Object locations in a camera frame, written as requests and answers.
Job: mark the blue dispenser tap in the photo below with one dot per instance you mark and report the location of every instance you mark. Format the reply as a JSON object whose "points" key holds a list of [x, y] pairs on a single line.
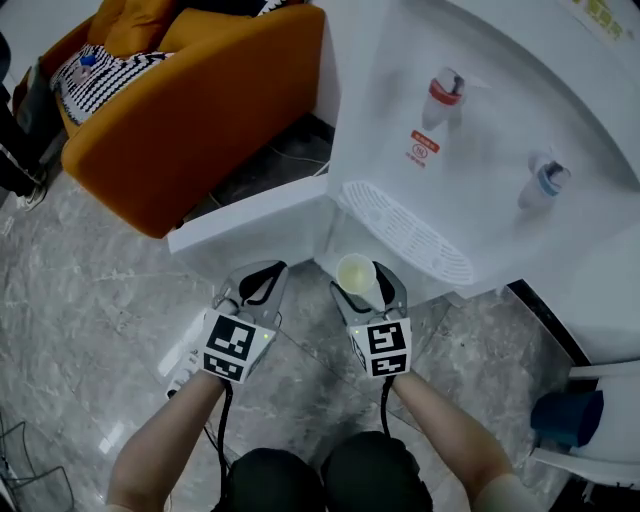
{"points": [[542, 180]]}

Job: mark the orange sofa cushion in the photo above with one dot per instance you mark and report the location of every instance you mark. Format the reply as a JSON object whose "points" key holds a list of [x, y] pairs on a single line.
{"points": [[130, 25], [200, 27]]}

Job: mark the person's right forearm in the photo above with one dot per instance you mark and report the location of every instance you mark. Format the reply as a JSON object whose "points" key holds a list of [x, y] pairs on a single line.
{"points": [[450, 430]]}

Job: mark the orange sofa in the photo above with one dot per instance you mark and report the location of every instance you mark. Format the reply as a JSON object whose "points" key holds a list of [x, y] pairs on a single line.
{"points": [[175, 140]]}

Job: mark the red dispenser tap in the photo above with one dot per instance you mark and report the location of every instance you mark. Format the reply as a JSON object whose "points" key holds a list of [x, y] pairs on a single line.
{"points": [[442, 95]]}

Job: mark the person's left forearm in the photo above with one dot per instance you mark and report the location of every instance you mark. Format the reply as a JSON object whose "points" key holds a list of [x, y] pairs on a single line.
{"points": [[165, 440]]}

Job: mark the person's black shorts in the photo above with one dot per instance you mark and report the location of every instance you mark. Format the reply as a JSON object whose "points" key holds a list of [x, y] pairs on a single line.
{"points": [[370, 475]]}

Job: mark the small blue item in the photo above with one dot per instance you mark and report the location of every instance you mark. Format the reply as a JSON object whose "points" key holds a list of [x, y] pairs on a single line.
{"points": [[88, 61]]}

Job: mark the red warning sticker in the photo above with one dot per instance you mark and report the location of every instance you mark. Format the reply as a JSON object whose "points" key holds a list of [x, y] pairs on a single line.
{"points": [[425, 147]]}

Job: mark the black white striped blanket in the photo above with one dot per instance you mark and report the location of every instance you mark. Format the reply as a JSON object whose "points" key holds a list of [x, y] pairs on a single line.
{"points": [[100, 90]]}

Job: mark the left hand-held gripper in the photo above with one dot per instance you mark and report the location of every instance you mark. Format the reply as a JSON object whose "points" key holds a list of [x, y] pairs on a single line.
{"points": [[232, 345]]}

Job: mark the black throw with white fringe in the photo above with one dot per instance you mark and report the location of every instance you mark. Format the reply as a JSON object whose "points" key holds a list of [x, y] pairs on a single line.
{"points": [[275, 5]]}

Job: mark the white paper cup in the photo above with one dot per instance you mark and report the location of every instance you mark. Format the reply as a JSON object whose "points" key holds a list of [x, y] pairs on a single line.
{"points": [[355, 275]]}

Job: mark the person's beige shirt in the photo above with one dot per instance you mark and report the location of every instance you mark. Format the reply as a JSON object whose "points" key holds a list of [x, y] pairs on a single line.
{"points": [[505, 495]]}

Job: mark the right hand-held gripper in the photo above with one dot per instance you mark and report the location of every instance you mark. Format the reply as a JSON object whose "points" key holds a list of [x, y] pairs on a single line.
{"points": [[387, 345]]}

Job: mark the white water dispenser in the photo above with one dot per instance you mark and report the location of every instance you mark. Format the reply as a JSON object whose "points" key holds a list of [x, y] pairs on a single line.
{"points": [[500, 125]]}

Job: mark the white side table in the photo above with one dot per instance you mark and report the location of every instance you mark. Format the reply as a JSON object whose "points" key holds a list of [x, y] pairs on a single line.
{"points": [[600, 465]]}

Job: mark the white drip tray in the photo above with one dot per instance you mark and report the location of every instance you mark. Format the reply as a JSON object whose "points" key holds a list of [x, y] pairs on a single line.
{"points": [[410, 235]]}

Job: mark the white power strip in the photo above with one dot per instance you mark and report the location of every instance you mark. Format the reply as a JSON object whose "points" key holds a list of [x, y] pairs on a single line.
{"points": [[182, 360]]}

